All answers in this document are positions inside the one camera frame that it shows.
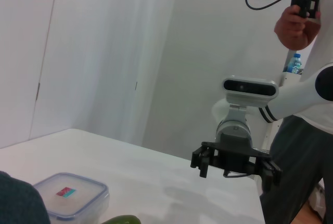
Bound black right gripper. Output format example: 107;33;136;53
191;132;283;192

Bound green cucumber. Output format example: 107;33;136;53
100;215;141;224

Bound clear container with blue-rimmed lid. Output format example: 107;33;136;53
33;172;110;222

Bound dark teal insulated lunch bag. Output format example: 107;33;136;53
0;170;52;224

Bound person's hand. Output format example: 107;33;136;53
274;5;322;51

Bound person in white shirt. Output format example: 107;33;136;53
260;0;333;224

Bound plastic water bottle blue label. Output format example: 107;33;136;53
287;53;303;75

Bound right gripper dark cable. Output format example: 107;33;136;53
223;170;254;180

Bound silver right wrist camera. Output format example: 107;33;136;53
222;75;279;109

